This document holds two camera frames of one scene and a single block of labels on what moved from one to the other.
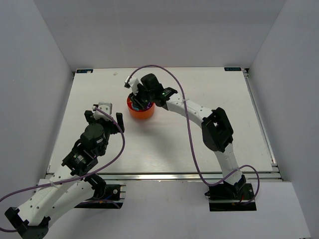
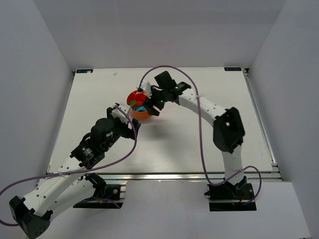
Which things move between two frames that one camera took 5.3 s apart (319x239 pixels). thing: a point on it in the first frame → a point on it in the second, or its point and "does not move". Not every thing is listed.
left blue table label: x=84 y=71 does not move
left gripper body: x=107 y=123 → x=128 y=130
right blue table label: x=232 y=68 does not move
